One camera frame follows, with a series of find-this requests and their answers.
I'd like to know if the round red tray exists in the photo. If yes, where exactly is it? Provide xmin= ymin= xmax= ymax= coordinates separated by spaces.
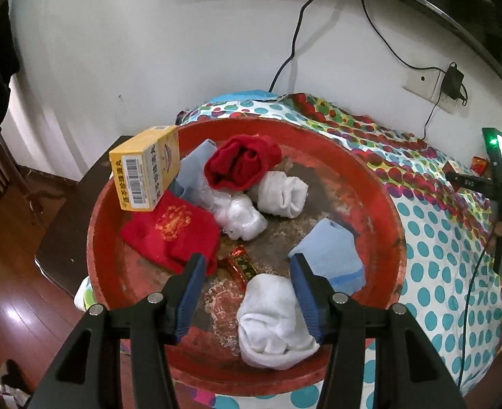
xmin=86 ymin=117 xmax=406 ymax=398

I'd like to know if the red sock with gold print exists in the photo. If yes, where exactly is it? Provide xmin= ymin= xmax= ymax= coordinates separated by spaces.
xmin=121 ymin=192 xmax=221 ymax=277

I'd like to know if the polka-dot tablecloth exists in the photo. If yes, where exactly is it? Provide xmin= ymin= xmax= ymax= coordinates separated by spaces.
xmin=176 ymin=91 xmax=502 ymax=409

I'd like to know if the grey-blue sock bundle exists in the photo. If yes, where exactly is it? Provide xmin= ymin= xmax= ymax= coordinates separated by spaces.
xmin=168 ymin=138 xmax=218 ymax=201

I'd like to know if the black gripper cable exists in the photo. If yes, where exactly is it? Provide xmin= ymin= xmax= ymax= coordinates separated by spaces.
xmin=457 ymin=230 xmax=501 ymax=388

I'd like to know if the dark side table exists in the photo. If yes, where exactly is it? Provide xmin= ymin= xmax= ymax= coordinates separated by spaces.
xmin=35 ymin=134 xmax=132 ymax=294

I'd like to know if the thick black power cable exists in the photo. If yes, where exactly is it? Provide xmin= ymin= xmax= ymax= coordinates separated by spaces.
xmin=269 ymin=0 xmax=332 ymax=92

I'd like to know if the clear plastic bag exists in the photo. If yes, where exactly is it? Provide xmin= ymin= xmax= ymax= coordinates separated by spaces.
xmin=200 ymin=187 xmax=268 ymax=240

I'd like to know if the yellow cardboard box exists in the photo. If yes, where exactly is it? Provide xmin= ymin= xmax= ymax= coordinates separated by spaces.
xmin=109 ymin=125 xmax=180 ymax=213

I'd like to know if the light blue sock dark cuff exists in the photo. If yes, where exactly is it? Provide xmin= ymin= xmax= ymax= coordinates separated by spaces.
xmin=288 ymin=218 xmax=366 ymax=296

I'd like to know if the black adapter cable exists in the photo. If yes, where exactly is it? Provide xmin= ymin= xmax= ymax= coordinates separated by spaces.
xmin=421 ymin=98 xmax=443 ymax=139

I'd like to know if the red gold candy wrapper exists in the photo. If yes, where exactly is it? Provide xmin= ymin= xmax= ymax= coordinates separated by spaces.
xmin=227 ymin=245 xmax=260 ymax=284

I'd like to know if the thin black cable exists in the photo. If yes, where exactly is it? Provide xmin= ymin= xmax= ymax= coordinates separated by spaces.
xmin=359 ymin=0 xmax=447 ymax=72

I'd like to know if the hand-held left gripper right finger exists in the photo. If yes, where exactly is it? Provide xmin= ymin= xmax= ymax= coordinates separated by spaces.
xmin=289 ymin=253 xmax=469 ymax=409

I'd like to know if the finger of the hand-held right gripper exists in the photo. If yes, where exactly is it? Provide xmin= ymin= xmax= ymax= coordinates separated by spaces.
xmin=445 ymin=171 xmax=496 ymax=193

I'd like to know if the white sock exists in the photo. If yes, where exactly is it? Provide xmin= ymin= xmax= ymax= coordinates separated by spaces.
xmin=236 ymin=273 xmax=322 ymax=370
xmin=257 ymin=170 xmax=310 ymax=219

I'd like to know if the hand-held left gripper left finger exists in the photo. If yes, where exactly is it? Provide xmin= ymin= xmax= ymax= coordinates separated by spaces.
xmin=29 ymin=252 xmax=208 ymax=409

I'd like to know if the white wall socket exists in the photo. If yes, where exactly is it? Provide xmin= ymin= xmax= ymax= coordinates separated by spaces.
xmin=404 ymin=68 xmax=465 ymax=113

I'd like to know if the black power adapter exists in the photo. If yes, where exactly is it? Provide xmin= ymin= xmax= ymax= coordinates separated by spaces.
xmin=442 ymin=63 xmax=465 ymax=102

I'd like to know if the small red sock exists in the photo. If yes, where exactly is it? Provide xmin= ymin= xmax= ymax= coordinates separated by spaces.
xmin=204 ymin=134 xmax=282 ymax=192

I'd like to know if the blue cloth underlay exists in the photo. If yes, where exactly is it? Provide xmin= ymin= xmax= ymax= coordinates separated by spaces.
xmin=204 ymin=89 xmax=277 ymax=105

